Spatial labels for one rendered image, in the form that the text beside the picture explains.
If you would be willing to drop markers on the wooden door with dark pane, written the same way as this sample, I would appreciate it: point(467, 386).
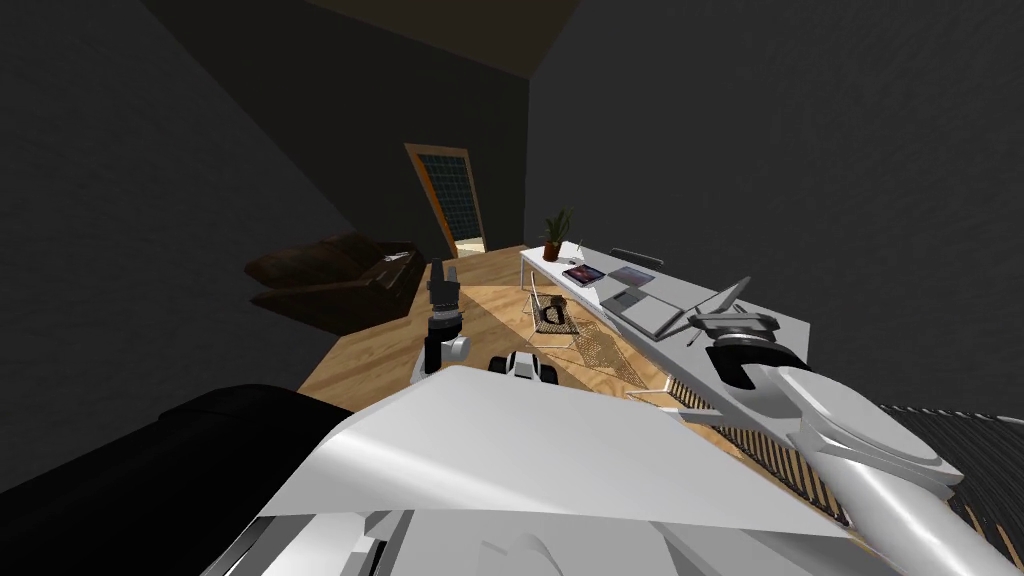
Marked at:
point(450, 196)

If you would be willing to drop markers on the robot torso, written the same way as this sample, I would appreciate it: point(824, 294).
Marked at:
point(520, 448)

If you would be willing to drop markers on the black chair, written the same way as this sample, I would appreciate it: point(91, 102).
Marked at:
point(638, 258)

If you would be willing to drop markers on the grey laptop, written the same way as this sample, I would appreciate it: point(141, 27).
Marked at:
point(640, 314)

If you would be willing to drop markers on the dark brown sofa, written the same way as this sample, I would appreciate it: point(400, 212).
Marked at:
point(336, 280)

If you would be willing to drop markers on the white desk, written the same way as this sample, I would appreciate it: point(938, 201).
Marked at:
point(680, 360)

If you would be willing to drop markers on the dark striped rug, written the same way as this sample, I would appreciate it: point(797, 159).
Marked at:
point(944, 436)

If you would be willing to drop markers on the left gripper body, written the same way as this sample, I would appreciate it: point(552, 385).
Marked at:
point(445, 302)

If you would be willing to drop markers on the grey purple tablet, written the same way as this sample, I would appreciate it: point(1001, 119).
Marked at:
point(632, 277)

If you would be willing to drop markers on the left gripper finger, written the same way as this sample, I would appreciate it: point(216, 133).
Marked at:
point(437, 272)
point(452, 277)

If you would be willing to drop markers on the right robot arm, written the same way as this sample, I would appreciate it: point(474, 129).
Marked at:
point(864, 448)

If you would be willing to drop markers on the beige patterned rug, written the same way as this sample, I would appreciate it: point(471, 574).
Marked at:
point(600, 352)

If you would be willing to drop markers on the potted green plant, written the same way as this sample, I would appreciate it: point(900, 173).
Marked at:
point(554, 236)

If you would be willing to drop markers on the dark book with red cover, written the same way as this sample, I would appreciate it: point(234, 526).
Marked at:
point(584, 275)

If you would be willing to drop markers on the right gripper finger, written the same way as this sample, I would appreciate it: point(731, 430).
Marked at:
point(726, 299)

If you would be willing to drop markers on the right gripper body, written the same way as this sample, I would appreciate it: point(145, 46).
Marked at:
point(740, 324)

